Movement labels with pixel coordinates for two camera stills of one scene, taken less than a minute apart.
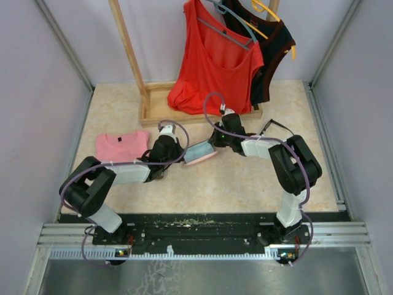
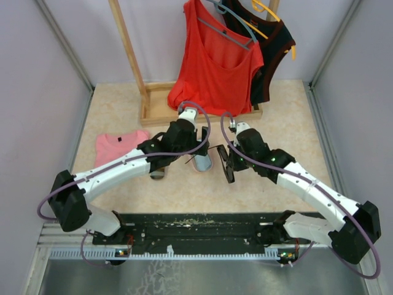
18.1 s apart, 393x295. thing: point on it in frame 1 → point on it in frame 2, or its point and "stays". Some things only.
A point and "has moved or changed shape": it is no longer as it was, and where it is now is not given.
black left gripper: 177,146 → 204,136
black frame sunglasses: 272,121 → 226,160
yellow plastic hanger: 259,7 stays
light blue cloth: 198,150 has moved or changed shape
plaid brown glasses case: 158,174 stays
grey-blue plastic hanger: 224,8 stays
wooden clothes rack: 155,104 stays
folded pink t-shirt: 121,146 stays
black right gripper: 215,139 → 236,165
